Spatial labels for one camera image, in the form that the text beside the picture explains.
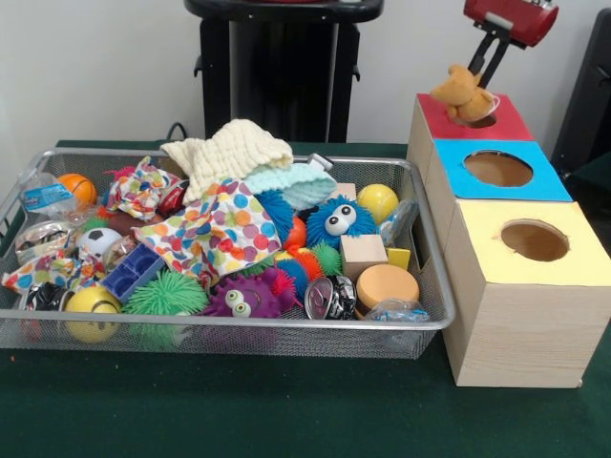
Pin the clear plastic bottle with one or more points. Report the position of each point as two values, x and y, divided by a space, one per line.
46 196

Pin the cream waffle cloth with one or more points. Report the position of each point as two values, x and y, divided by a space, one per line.
229 153

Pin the wooden cube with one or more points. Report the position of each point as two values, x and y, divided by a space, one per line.
363 256

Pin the clear mesh bin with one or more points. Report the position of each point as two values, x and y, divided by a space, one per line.
425 286

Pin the clear blue plastic packet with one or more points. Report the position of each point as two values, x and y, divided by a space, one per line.
399 221

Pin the purple spiky ball with eyes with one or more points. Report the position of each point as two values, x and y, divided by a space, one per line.
246 296

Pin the clear crumpled plastic packet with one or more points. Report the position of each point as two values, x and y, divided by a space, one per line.
397 310

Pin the small black white soccer ball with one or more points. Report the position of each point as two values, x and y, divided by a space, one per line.
97 243

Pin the large green spiky ball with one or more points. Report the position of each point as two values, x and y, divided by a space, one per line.
164 292

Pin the small orange basketball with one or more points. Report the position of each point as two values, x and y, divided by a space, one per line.
78 189

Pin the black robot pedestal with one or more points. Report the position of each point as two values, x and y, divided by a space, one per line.
286 76

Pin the round wooden disc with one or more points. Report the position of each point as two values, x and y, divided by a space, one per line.
387 286

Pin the large polka dot cloth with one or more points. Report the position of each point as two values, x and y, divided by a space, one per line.
215 234

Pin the purple plastic block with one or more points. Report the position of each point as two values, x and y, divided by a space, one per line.
134 272

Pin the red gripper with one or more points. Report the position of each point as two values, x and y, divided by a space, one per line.
514 19

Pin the yellow smiley ball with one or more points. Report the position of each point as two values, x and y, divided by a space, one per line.
93 313

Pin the tan plush animal toy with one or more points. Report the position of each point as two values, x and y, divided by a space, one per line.
463 93

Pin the yellow block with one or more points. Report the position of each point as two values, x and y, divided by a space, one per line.
399 258

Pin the wooden box with three holes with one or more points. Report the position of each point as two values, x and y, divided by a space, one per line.
520 315

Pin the black chair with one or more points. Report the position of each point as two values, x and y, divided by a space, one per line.
587 105

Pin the teal blue spiky ball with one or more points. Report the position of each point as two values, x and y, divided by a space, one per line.
278 212

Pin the blue fuzzy ball with eyes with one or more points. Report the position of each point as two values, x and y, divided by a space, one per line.
340 220

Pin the mint green knit cloth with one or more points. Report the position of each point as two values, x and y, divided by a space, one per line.
294 184

